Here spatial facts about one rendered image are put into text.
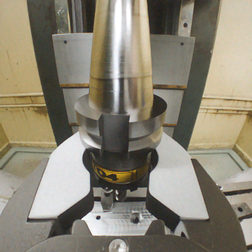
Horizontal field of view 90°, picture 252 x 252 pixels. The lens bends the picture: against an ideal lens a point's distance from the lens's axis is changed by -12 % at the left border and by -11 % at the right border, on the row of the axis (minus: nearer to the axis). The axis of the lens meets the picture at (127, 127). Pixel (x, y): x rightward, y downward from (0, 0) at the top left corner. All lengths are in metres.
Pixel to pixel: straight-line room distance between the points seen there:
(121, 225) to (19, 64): 1.06
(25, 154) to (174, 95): 1.25
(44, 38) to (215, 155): 1.40
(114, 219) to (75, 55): 0.51
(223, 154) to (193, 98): 0.89
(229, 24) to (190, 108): 0.63
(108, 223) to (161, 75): 0.49
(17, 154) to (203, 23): 1.52
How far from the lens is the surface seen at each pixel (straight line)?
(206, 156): 1.36
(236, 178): 1.08
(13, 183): 1.06
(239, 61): 1.19
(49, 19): 0.63
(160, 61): 0.54
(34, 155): 1.39
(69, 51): 0.55
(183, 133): 0.73
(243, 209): 0.58
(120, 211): 0.43
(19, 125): 1.36
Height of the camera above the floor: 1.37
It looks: 30 degrees down
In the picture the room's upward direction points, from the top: 1 degrees clockwise
